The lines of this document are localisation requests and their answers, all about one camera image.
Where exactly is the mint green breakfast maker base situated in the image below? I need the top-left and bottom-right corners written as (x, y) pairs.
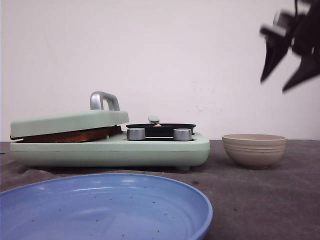
top-left (10, 132), bottom-right (211, 170)

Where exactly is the cream ribbed bowl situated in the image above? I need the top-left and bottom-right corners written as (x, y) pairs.
top-left (221, 134), bottom-right (287, 169)

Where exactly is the white bread slice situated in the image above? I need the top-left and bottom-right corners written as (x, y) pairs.
top-left (22, 125), bottom-right (122, 143)

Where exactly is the silver control knob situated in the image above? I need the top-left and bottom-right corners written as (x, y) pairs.
top-left (173, 128), bottom-right (192, 142)
top-left (127, 127), bottom-right (146, 141)

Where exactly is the black round frying pan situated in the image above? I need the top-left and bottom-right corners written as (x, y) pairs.
top-left (126, 117), bottom-right (196, 137)

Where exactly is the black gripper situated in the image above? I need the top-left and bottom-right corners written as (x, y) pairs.
top-left (259, 0), bottom-right (320, 93)

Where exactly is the right silver control knob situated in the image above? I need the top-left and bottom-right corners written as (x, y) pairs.
top-left (173, 128), bottom-right (192, 142)

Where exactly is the left silver control knob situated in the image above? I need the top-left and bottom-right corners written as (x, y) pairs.
top-left (127, 127), bottom-right (146, 141)

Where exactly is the breakfast maker hinged lid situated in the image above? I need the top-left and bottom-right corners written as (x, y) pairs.
top-left (10, 91), bottom-right (129, 140)

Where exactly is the blue round plate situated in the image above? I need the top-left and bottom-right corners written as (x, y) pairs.
top-left (0, 173), bottom-right (213, 240)

